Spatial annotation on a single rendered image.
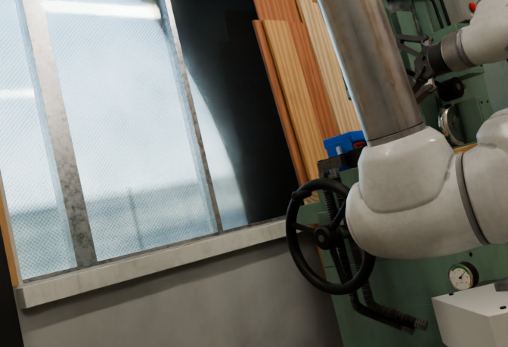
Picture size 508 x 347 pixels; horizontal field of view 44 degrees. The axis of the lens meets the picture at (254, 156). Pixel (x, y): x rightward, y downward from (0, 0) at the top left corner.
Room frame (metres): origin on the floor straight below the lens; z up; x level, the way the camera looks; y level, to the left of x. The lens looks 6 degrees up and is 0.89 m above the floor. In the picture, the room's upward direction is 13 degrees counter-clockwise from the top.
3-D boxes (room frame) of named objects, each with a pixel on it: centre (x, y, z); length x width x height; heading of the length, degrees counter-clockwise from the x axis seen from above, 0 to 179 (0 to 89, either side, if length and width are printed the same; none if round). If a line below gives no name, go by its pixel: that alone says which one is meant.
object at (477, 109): (1.78, -0.63, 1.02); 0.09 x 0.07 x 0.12; 41
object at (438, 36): (1.80, -0.65, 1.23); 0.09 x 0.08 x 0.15; 131
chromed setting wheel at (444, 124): (1.76, -0.57, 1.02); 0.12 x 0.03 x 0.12; 131
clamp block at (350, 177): (1.66, -0.24, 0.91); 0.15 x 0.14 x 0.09; 41
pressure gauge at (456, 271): (1.44, -0.40, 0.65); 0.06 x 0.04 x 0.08; 41
